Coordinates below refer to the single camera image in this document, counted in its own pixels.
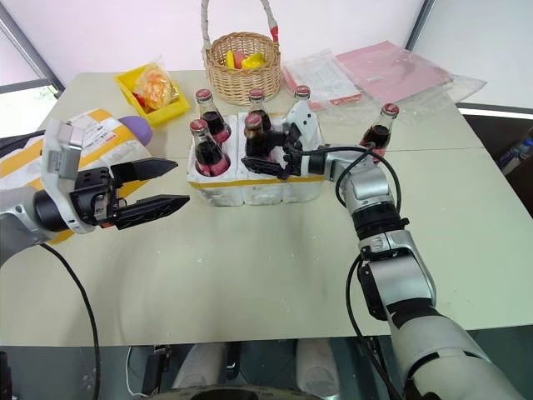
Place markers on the glass cola bottle red cap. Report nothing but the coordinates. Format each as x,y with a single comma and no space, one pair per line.
258,104
214,118
302,93
379,133
206,152
254,137

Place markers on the yellow toy piece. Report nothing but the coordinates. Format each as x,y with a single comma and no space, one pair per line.
253,61

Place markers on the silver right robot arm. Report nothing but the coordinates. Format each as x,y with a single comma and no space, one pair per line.
399,283

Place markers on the plastic water bottle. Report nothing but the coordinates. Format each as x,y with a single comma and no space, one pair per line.
516,152

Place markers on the white foam crate yellow tape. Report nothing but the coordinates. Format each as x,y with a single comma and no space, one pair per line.
258,193

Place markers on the yellow white mailer package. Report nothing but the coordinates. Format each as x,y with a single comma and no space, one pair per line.
25,166

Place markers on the pink plastic document bag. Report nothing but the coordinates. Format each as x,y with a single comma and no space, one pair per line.
391,71

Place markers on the grey window frame bar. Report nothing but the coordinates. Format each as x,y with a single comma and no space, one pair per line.
29,50

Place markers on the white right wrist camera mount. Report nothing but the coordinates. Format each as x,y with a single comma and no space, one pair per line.
306,123

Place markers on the bagged orange toy bread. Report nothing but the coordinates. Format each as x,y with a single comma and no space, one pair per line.
156,85

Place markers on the purple round toy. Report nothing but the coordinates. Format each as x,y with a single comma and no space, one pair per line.
139,129

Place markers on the pink toy piece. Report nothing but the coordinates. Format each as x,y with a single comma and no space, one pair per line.
238,60

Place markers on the white rounded robot leg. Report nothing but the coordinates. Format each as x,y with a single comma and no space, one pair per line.
316,366
200,364

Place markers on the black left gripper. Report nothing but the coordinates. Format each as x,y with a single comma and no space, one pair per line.
89,187

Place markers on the grey wall frame bar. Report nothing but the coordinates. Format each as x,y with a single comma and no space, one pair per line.
418,23

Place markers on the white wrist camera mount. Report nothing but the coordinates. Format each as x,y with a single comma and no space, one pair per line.
56,158
306,123

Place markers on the clear empty plastic bag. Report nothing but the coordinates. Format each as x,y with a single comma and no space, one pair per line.
468,85

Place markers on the dark rounded robot body rim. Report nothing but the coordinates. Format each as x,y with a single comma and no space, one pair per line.
233,395

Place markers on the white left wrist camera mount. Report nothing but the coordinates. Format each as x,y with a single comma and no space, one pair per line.
56,158

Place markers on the clear bag with paper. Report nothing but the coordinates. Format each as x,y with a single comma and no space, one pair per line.
318,77

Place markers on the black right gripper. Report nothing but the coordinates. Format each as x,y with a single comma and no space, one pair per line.
293,143

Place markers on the red toy piece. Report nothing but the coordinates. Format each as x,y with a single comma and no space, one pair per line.
140,102

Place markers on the yellow plastic bin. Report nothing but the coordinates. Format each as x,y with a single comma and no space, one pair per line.
166,112

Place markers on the black post under table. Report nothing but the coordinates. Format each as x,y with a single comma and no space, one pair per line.
233,358

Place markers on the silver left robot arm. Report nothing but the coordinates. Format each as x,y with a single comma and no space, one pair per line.
16,216

